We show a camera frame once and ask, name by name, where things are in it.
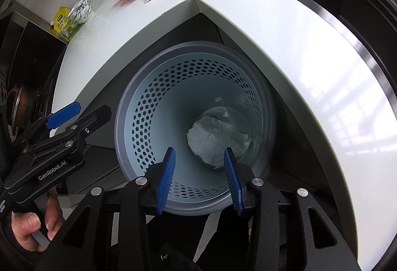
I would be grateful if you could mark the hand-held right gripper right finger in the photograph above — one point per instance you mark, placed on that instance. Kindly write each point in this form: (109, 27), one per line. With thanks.
(233, 181)

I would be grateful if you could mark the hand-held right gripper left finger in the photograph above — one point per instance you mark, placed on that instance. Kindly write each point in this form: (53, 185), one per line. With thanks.
(165, 181)

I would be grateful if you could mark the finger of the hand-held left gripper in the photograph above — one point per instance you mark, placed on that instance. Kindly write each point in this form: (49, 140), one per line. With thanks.
(63, 114)
(90, 120)

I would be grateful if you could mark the grey perforated plastic bin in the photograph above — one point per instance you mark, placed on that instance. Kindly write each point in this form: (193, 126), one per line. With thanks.
(139, 88)

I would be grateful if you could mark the person's left hand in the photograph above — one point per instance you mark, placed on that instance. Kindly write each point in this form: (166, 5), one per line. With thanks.
(26, 227)

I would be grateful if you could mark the dark cooking pan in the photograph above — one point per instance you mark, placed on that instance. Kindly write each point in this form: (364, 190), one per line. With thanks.
(24, 103)

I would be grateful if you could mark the crumpled white paper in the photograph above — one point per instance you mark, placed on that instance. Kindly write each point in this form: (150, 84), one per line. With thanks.
(214, 140)

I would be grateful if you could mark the black gas stove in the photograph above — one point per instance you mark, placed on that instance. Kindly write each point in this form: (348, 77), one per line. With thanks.
(28, 50)

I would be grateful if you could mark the green packet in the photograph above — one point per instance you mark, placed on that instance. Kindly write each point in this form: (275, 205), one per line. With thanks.
(72, 32)

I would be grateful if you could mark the small white paper scrap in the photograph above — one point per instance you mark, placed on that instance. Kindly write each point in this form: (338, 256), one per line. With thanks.
(219, 100)

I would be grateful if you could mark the yellow packet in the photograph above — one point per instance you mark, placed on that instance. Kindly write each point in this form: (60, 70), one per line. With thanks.
(61, 19)

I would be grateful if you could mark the floral white ceramic bowl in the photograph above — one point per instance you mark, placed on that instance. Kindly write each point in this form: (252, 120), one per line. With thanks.
(83, 12)
(80, 3)

